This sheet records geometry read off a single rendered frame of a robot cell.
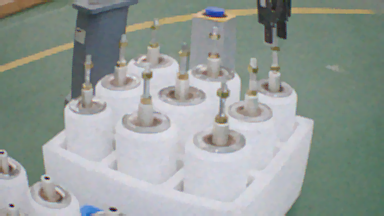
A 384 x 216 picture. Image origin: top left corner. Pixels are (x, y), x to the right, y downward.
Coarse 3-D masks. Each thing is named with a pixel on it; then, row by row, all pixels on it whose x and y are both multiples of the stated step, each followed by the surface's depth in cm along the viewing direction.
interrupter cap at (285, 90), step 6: (258, 84) 128; (264, 84) 128; (282, 84) 129; (288, 84) 129; (258, 90) 125; (264, 90) 125; (282, 90) 127; (288, 90) 126; (270, 96) 124; (276, 96) 123; (282, 96) 124
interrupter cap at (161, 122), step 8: (136, 112) 114; (128, 120) 111; (136, 120) 112; (160, 120) 112; (168, 120) 112; (128, 128) 109; (136, 128) 109; (144, 128) 109; (152, 128) 109; (160, 128) 109; (168, 128) 110
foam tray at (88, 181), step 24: (312, 120) 133; (48, 144) 117; (288, 144) 123; (48, 168) 117; (72, 168) 113; (96, 168) 111; (264, 168) 115; (288, 168) 121; (72, 192) 116; (96, 192) 112; (120, 192) 109; (144, 192) 107; (168, 192) 106; (264, 192) 110; (288, 192) 128
